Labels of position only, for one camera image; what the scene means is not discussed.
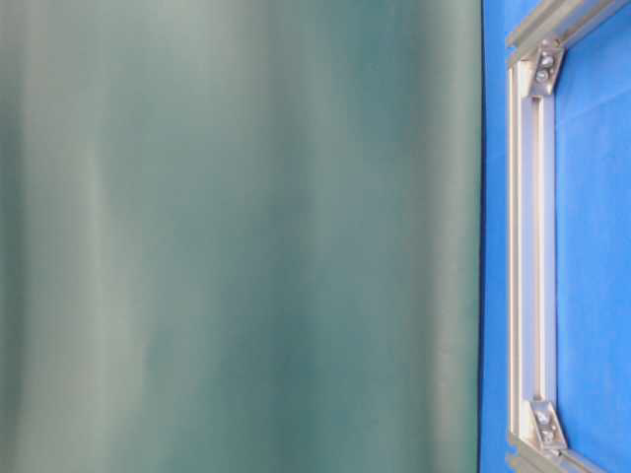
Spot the green backdrop curtain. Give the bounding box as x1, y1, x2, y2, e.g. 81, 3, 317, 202
1, 1, 482, 472

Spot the blue table cloth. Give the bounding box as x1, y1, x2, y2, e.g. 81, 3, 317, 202
479, 1, 630, 472

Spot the aluminium extrusion frame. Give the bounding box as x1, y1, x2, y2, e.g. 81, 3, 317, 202
506, 1, 626, 472

